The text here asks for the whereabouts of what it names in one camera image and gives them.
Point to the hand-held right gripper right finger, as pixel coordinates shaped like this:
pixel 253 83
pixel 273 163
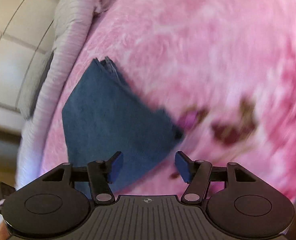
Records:
pixel 183 167

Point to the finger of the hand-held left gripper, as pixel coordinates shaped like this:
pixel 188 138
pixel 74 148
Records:
pixel 2 191

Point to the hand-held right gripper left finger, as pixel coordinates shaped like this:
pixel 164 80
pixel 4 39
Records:
pixel 116 167

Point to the blue denim jeans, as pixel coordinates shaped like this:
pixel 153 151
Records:
pixel 108 117

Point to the pink floral blanket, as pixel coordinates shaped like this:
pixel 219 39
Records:
pixel 213 55

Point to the striped rolled quilt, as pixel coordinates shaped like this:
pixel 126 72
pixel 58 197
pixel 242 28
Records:
pixel 70 30

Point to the white sliding wardrobe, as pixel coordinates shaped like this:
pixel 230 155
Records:
pixel 12 42

